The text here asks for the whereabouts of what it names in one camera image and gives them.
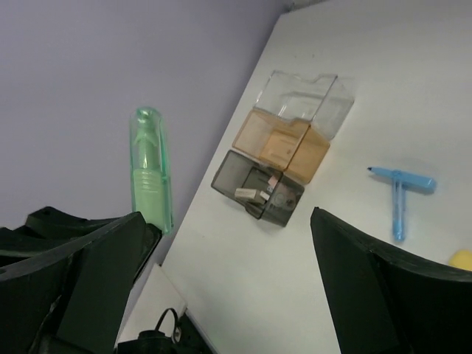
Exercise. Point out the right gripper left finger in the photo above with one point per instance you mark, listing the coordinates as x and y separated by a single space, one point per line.
65 280

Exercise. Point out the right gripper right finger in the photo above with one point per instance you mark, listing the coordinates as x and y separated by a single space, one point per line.
383 299

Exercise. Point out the green highlighter pen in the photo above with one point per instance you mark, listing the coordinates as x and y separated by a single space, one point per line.
150 168

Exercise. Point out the small boxed eraser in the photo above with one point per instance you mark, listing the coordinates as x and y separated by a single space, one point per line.
272 183

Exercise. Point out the white eraser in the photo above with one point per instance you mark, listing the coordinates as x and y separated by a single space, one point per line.
246 194

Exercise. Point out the yellow eraser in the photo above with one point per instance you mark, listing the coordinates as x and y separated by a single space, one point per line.
462 259

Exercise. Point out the blue pen cap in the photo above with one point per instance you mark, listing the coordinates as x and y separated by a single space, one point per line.
398 209

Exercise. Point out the blue highlighter pen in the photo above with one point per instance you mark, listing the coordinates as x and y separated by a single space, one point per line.
406 179

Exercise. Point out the dark grey plastic container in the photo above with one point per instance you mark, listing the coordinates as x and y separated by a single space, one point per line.
239 171

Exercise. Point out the orange plastic container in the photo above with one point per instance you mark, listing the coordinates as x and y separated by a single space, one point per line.
293 147

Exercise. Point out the clear plastic container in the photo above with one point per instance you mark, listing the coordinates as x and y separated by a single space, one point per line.
323 101

